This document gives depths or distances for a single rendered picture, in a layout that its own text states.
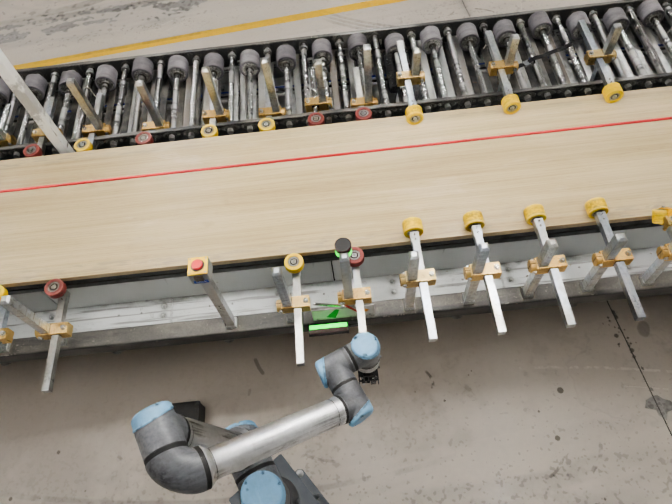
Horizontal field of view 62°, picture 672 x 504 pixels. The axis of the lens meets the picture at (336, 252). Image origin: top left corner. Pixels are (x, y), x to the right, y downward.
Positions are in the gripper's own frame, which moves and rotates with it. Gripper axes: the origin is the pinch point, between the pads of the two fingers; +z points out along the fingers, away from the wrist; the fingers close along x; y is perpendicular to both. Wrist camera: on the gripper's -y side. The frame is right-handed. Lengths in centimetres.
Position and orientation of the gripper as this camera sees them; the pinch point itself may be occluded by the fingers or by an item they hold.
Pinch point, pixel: (367, 373)
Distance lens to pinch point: 215.3
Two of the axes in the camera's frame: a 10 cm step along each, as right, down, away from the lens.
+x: 9.9, -1.1, -0.2
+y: 0.8, 8.6, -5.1
